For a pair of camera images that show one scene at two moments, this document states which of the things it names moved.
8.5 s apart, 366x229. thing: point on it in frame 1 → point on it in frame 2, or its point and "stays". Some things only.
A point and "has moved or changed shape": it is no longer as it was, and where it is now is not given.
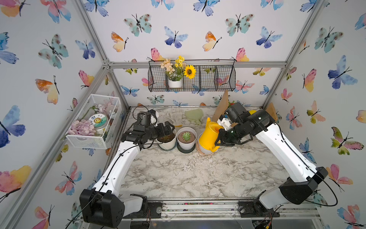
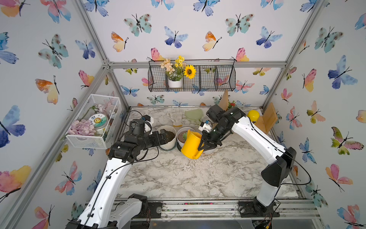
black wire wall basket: (184, 75) stays
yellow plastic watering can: (208, 138) has moved or changed shape
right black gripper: (222, 140) → (207, 143)
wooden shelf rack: (224, 104) stays
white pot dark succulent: (168, 141) stays
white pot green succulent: (186, 137) stays
